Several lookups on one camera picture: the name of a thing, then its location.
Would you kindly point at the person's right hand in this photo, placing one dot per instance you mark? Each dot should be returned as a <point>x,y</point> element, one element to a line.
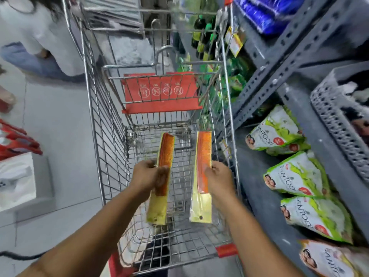
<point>223,184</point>

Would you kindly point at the person's left thumb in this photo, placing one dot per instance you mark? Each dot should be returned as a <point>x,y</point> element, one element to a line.
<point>163,175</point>

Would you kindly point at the person's left hand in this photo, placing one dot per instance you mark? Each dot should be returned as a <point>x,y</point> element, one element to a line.
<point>145,180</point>

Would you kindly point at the pile of green packets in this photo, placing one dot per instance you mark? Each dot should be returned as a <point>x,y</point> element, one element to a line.
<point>236,77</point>

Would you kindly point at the green white soap pouch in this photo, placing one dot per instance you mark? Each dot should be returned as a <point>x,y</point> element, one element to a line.
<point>276,129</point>
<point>297,175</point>
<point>320,216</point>

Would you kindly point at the orange white soap pouch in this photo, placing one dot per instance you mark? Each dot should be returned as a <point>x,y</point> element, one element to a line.
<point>331,259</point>

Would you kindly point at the person's left forearm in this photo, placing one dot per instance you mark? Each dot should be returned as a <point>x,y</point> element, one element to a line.
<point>86,242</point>

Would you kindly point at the orange comb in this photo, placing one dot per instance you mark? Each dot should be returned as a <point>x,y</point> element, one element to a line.
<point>165,149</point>
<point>202,149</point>

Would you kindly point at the pile of blue packets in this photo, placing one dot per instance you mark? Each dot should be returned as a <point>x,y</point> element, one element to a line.
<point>265,11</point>

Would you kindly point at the red plastic items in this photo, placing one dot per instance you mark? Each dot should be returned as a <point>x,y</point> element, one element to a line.
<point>17,141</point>

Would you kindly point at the person's right forearm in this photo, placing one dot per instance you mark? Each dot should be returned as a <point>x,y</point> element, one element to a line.
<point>256,242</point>

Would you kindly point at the yellow hanging sachet strip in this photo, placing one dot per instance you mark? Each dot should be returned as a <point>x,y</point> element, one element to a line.
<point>235,40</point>

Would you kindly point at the row of dark green bottles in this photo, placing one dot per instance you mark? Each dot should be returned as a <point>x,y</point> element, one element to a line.
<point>203,34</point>

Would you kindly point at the person's right thumb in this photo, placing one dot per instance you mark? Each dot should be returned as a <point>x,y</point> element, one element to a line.
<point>209,173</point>

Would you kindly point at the red cart seat flap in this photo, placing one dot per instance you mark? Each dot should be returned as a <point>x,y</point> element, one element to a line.
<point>161,92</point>

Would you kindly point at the grey metal shelf rack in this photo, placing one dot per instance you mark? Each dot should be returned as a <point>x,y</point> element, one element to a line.
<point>291,54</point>

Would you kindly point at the grey plastic basket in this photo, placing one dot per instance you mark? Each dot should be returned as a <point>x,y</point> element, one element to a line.
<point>337,118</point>

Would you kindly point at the white box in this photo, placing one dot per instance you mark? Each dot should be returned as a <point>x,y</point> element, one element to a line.
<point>16,181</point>

